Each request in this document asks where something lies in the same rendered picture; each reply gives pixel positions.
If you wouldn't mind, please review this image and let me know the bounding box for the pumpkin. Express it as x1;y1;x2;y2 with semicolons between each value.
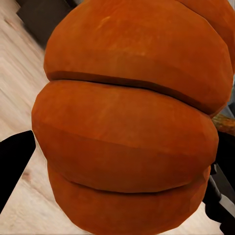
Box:
31;0;235;235

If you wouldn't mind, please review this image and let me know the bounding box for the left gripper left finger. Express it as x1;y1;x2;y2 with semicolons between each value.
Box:
0;130;36;213

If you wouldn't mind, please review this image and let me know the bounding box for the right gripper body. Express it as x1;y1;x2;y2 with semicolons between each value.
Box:
205;163;217;195

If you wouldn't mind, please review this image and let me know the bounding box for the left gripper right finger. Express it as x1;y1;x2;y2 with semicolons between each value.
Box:
215;131;235;191

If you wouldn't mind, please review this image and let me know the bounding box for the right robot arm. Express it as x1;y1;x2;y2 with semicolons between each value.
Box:
202;163;235;235

